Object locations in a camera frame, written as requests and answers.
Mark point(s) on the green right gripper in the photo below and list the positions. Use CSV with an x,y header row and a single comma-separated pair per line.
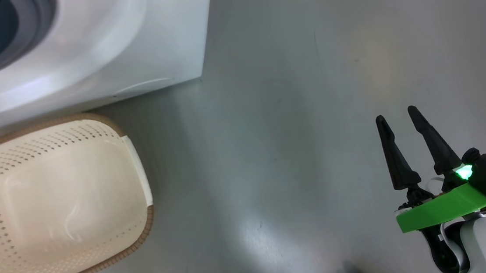
x,y
447,209

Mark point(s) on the grey rubber door seal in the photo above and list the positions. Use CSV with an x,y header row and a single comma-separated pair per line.
x,y
46,21

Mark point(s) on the white front-load washing machine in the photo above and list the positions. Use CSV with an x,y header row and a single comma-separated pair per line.
x,y
129,41

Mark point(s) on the cream perforated laundry basket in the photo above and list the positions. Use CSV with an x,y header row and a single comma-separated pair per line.
x,y
64,205

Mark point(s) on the round white filter cover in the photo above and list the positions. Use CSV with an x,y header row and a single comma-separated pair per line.
x,y
142,87

